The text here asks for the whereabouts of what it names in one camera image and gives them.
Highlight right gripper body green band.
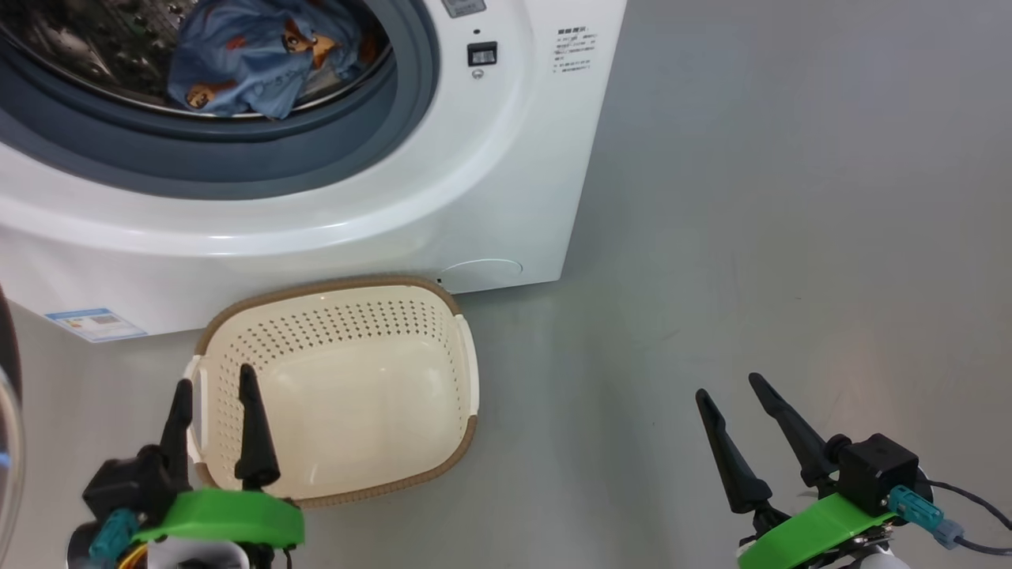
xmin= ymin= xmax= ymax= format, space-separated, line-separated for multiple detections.
xmin=737 ymin=492 xmax=898 ymax=569

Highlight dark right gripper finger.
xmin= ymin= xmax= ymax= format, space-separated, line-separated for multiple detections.
xmin=748 ymin=373 xmax=851 ymax=487
xmin=696 ymin=389 xmax=773 ymax=514

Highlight grey rubber door gasket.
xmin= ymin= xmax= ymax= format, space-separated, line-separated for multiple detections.
xmin=0 ymin=0 xmax=441 ymax=200

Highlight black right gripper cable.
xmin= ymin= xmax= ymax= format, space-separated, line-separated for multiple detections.
xmin=925 ymin=478 xmax=1012 ymax=554

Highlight round white filter cover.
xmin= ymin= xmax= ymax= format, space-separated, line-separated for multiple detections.
xmin=440 ymin=258 xmax=524 ymax=293

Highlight blue energy label sticker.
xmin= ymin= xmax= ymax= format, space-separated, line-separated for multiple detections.
xmin=45 ymin=307 xmax=149 ymax=343

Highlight white washing machine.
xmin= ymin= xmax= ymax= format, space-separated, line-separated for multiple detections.
xmin=0 ymin=0 xmax=628 ymax=342

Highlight blue cartoon print clothes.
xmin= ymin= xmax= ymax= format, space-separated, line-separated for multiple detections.
xmin=166 ymin=0 xmax=380 ymax=119

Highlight black round glass washer door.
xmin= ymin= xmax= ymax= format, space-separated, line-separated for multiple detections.
xmin=0 ymin=288 xmax=25 ymax=546

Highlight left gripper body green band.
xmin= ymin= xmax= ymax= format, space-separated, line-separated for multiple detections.
xmin=130 ymin=488 xmax=305 ymax=569

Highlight steel washer drum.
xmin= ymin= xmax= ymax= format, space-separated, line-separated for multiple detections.
xmin=0 ymin=0 xmax=396 ymax=119

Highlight small printed text label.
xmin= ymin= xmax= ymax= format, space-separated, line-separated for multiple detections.
xmin=553 ymin=28 xmax=599 ymax=76

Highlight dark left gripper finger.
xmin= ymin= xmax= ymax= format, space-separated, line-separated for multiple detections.
xmin=234 ymin=364 xmax=281 ymax=491
xmin=158 ymin=379 xmax=194 ymax=483

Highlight teal left camera connector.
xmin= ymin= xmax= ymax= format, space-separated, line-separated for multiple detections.
xmin=89 ymin=508 xmax=142 ymax=563

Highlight teal camera connector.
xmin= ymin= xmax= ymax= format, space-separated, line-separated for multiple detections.
xmin=89 ymin=508 xmax=142 ymax=563
xmin=887 ymin=485 xmax=965 ymax=550

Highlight teal right camera connector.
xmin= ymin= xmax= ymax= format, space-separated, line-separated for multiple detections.
xmin=887 ymin=485 xmax=965 ymax=550

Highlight cream perforated laundry basket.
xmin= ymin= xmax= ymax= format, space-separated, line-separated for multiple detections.
xmin=183 ymin=275 xmax=480 ymax=508

